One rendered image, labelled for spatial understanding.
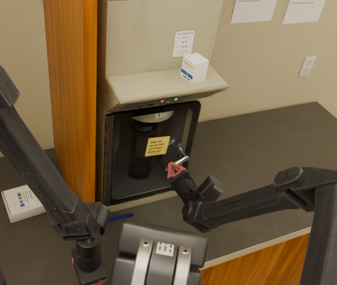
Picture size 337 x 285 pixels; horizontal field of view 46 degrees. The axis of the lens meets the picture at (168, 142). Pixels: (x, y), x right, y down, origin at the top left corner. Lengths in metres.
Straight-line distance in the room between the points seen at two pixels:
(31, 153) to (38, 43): 0.76
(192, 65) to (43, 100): 0.72
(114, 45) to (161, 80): 0.16
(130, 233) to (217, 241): 1.02
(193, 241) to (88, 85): 0.61
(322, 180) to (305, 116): 1.38
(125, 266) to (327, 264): 0.40
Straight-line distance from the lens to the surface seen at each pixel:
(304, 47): 2.09
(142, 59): 1.08
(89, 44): 0.91
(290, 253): 1.79
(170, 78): 1.09
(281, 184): 0.86
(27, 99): 1.58
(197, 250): 0.43
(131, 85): 1.04
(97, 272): 1.02
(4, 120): 0.72
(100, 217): 0.98
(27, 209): 1.43
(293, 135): 2.01
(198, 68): 1.07
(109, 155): 1.23
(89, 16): 0.88
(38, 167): 0.78
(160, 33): 1.06
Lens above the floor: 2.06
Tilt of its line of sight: 40 degrees down
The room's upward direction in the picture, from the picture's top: 10 degrees clockwise
